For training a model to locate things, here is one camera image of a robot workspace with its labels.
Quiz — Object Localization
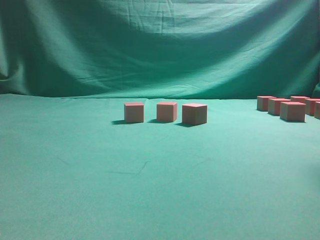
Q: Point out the pink cube column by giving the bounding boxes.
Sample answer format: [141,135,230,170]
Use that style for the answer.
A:
[314,101,320,119]
[156,102,178,123]
[182,103,208,126]
[304,98,320,116]
[290,96,309,103]
[280,101,306,122]
[256,95,276,112]
[124,102,145,123]
[268,98,291,116]

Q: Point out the green cloth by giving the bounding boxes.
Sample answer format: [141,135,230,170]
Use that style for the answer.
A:
[0,0,320,240]

